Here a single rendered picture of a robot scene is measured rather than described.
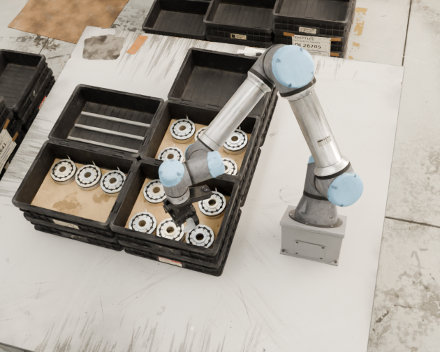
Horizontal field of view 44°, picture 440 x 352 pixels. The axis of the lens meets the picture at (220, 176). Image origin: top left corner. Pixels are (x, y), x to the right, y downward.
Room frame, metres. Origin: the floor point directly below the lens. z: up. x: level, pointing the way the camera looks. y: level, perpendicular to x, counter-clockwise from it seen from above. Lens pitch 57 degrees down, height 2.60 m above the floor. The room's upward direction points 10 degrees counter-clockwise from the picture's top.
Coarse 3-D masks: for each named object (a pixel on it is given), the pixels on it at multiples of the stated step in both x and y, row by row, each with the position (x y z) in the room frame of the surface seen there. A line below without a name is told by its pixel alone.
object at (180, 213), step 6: (168, 204) 0.88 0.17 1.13; (174, 204) 0.87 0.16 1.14; (180, 204) 0.86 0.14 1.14; (168, 210) 0.87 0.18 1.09; (174, 210) 0.86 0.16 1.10; (180, 210) 0.87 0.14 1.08; (186, 210) 0.87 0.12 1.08; (192, 210) 0.87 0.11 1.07; (174, 216) 0.86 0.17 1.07; (180, 216) 0.85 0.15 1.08; (186, 216) 0.87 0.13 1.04; (174, 222) 0.86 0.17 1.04; (180, 222) 0.86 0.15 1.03
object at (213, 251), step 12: (132, 180) 1.12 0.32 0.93; (228, 180) 1.05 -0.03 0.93; (120, 204) 1.04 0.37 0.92; (228, 204) 0.95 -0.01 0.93; (228, 216) 0.91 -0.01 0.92; (120, 228) 0.93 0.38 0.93; (156, 240) 0.86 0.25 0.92; (168, 240) 0.85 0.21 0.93; (216, 240) 0.82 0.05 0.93; (204, 252) 0.79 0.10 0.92; (216, 252) 0.78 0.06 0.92
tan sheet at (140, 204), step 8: (144, 184) 1.16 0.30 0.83; (136, 200) 1.09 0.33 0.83; (144, 200) 1.09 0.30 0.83; (136, 208) 1.06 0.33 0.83; (144, 208) 1.05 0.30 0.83; (152, 208) 1.05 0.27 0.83; (160, 208) 1.04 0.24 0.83; (160, 216) 1.01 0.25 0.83; (168, 216) 1.00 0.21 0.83; (200, 216) 0.98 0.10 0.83; (128, 224) 1.00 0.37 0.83; (144, 224) 0.98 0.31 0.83; (184, 224) 0.95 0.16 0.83; (200, 224) 0.94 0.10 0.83; (208, 224) 0.94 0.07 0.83; (216, 224) 0.93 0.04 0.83; (216, 232) 0.90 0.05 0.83; (184, 240) 0.89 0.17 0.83
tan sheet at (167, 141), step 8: (176, 120) 1.44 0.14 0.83; (168, 128) 1.41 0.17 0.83; (200, 128) 1.38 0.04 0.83; (168, 136) 1.37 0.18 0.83; (248, 136) 1.30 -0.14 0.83; (168, 144) 1.33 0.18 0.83; (176, 144) 1.32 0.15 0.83; (184, 144) 1.32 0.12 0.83; (224, 152) 1.24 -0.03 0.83; (240, 160) 1.19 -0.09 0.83
